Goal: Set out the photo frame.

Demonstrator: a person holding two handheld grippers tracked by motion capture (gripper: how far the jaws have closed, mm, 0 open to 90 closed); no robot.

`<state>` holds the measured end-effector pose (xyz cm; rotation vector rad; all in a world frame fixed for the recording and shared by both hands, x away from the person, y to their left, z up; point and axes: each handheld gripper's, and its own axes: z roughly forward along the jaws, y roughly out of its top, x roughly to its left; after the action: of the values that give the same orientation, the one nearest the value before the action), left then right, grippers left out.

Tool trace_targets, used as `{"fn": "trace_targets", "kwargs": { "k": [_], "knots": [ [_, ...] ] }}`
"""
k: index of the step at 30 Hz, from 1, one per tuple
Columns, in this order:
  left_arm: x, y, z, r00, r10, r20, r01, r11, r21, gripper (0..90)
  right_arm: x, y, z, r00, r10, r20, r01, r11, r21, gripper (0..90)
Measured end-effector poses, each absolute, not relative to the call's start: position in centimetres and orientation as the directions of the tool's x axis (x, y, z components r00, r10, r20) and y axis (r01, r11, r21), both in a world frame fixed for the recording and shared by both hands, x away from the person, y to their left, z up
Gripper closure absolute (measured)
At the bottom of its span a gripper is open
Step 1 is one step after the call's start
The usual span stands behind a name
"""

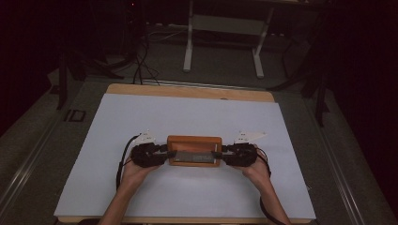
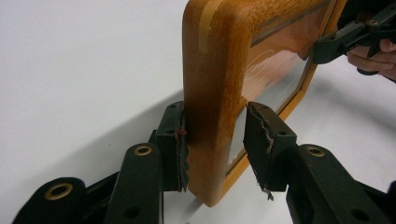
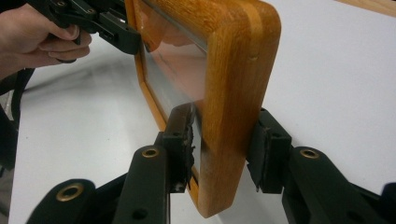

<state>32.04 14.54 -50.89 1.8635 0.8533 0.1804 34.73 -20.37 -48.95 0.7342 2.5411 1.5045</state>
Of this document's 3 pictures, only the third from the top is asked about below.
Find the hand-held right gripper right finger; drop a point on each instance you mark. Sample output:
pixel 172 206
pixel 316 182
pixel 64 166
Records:
pixel 311 186

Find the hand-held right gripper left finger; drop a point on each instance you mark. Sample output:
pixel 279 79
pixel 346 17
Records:
pixel 146 186

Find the wooden photo frame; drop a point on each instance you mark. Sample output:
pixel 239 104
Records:
pixel 236 93

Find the white table mat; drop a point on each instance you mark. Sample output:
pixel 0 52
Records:
pixel 327 77

